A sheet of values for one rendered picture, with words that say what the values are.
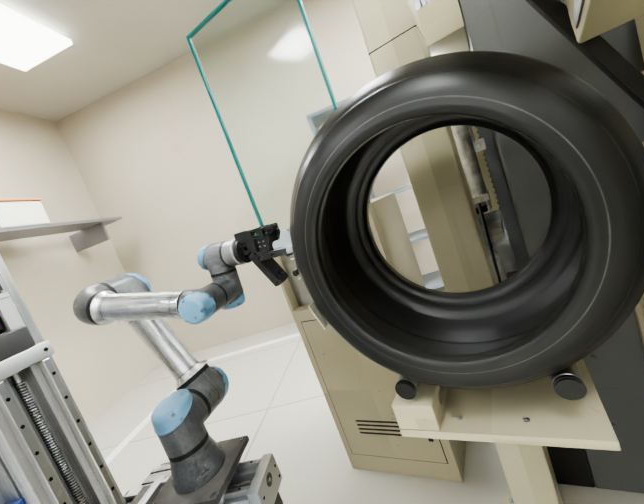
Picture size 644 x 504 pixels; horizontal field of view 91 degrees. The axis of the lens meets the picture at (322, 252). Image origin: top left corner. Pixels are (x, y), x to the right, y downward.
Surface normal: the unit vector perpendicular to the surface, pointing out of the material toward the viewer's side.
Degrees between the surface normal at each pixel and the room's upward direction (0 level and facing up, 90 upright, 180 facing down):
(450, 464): 90
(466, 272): 90
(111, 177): 90
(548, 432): 0
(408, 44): 90
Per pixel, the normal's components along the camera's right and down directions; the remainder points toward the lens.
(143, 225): -0.15, 0.18
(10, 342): 0.93, -0.32
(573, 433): -0.34, -0.93
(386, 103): -0.50, 0.11
